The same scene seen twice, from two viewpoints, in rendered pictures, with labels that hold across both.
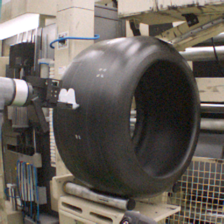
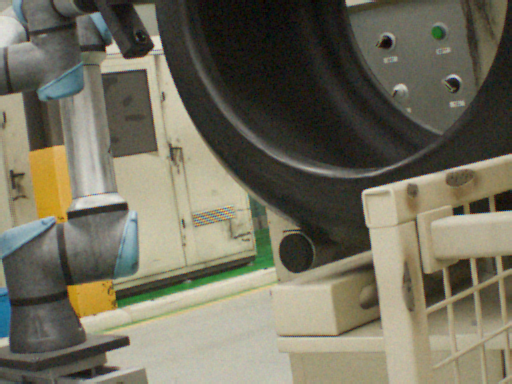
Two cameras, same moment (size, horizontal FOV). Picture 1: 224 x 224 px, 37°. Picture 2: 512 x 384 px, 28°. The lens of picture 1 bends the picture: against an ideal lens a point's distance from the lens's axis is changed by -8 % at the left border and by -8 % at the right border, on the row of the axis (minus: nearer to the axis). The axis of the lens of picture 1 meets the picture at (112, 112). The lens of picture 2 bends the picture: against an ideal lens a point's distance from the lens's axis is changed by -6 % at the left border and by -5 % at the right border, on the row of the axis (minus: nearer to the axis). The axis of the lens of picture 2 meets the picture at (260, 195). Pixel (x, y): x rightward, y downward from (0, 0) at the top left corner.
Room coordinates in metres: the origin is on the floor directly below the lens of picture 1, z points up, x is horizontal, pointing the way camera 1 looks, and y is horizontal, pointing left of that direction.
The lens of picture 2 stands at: (1.06, -1.23, 1.03)
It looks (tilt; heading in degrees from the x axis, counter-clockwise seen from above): 3 degrees down; 87
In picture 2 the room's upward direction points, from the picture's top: 9 degrees counter-clockwise
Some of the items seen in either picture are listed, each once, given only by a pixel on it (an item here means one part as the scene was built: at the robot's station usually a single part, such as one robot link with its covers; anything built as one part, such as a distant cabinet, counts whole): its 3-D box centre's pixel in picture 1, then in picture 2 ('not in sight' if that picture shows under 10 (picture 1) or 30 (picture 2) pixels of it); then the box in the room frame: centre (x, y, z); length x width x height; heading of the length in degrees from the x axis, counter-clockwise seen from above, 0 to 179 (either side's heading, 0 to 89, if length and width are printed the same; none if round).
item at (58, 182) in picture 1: (90, 181); not in sight; (1.49, 0.09, 0.90); 0.40 x 0.03 x 0.10; 136
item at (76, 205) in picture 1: (95, 210); (390, 278); (1.27, 0.06, 0.83); 0.36 x 0.09 x 0.06; 46
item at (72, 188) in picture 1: (96, 196); (380, 227); (1.26, 0.06, 0.90); 0.35 x 0.05 x 0.05; 46
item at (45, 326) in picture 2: not in sight; (43, 319); (0.72, 0.66, 0.77); 0.15 x 0.15 x 0.10
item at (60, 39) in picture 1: (74, 40); not in sight; (1.53, 0.16, 1.52); 0.19 x 0.19 x 0.06; 46
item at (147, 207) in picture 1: (120, 211); (488, 303); (1.37, -0.03, 0.80); 0.37 x 0.36 x 0.02; 136
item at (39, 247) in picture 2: not in sight; (34, 256); (0.73, 0.66, 0.88); 0.13 x 0.12 x 0.14; 2
